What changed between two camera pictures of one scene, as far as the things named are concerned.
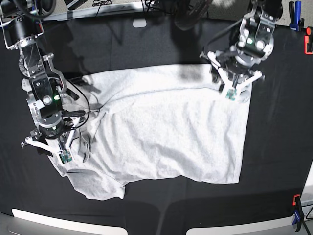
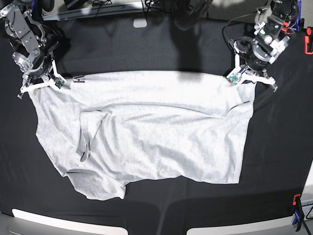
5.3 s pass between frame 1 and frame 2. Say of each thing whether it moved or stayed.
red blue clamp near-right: stayed
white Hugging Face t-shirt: stayed
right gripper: moved
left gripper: moved
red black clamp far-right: stayed
